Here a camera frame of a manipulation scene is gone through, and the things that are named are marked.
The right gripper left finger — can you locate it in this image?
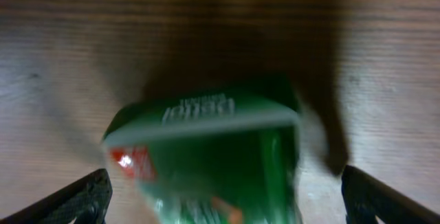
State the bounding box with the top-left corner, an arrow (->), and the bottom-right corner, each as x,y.
1,168 -> 113,224

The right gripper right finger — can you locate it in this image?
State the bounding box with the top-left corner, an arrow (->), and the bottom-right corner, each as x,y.
341,165 -> 439,224

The green white soap box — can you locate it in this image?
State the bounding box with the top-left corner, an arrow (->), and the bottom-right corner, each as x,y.
103,91 -> 300,223

